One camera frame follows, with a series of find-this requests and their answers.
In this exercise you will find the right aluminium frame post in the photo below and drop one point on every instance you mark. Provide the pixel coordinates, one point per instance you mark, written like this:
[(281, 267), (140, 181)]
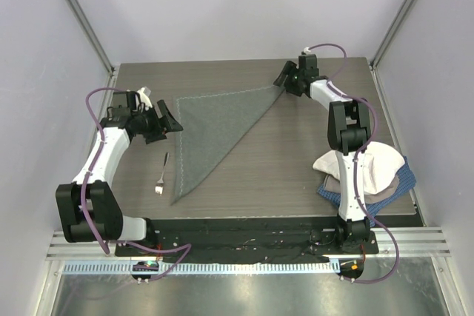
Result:
[(395, 26)]

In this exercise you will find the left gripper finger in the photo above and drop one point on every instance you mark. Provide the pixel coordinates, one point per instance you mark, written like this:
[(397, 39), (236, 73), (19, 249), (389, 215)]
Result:
[(154, 137), (167, 122)]

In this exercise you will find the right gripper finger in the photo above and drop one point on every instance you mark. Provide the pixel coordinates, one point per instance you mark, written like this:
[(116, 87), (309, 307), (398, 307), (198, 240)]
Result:
[(284, 80), (290, 69)]

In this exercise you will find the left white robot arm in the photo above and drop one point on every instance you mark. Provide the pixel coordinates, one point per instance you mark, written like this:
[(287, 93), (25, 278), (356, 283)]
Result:
[(88, 209)]

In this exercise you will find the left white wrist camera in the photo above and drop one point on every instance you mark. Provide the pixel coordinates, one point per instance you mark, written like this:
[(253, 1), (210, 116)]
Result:
[(144, 97)]

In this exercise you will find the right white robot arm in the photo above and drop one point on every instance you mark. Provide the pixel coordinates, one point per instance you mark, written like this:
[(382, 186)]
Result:
[(348, 134)]

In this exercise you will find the silver metal fork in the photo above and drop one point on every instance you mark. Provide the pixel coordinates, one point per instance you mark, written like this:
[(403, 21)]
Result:
[(159, 187)]

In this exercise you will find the blue checkered cloth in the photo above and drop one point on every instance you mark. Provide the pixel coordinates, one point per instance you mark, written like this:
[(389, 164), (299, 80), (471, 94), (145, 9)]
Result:
[(404, 181)]

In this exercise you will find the left aluminium frame post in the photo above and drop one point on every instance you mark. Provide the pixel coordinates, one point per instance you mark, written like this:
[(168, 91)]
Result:
[(90, 34)]

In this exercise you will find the aluminium frame post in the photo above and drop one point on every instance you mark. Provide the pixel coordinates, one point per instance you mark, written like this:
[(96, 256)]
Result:
[(90, 34), (395, 26)]

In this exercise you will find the white folded cloth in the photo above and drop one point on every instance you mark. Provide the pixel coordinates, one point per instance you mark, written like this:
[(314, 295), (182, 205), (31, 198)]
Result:
[(381, 163)]

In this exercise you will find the slotted cable duct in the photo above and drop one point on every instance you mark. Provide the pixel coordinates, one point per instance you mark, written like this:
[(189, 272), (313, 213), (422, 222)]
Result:
[(139, 267)]

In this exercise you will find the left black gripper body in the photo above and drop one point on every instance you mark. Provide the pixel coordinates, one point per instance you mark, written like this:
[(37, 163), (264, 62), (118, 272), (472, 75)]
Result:
[(147, 121)]

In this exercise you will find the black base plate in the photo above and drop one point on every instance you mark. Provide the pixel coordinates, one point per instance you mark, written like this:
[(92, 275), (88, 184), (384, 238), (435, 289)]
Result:
[(259, 240)]

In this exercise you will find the grey napkin white stitching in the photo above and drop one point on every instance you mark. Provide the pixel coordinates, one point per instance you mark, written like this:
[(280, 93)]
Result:
[(212, 126)]

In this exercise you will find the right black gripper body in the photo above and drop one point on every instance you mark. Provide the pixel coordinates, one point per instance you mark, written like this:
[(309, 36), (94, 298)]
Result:
[(292, 83)]

